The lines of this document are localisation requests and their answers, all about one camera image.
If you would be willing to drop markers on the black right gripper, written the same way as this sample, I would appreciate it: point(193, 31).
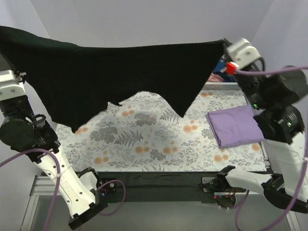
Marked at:
point(227, 44)

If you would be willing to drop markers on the black t shirt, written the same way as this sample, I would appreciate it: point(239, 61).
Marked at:
point(76, 83)

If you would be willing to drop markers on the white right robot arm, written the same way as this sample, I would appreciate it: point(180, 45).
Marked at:
point(283, 128)

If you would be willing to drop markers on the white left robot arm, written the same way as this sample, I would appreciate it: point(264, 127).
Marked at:
point(30, 134)

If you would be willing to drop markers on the blue t shirt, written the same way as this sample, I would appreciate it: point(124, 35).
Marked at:
point(220, 71)

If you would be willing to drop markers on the folded purple t shirt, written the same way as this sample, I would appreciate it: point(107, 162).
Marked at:
point(234, 127)

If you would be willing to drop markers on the pink t shirt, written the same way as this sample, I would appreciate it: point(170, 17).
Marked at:
point(215, 78)

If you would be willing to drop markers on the white plastic laundry basket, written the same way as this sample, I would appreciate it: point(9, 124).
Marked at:
point(221, 86)

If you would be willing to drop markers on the floral patterned table mat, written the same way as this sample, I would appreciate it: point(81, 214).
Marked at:
point(145, 134)

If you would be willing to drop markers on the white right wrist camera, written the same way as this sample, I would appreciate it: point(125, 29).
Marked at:
point(243, 53)

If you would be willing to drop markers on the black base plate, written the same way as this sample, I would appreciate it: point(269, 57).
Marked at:
point(162, 186)

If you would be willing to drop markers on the aluminium frame rail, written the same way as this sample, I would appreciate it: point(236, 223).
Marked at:
point(255, 214)

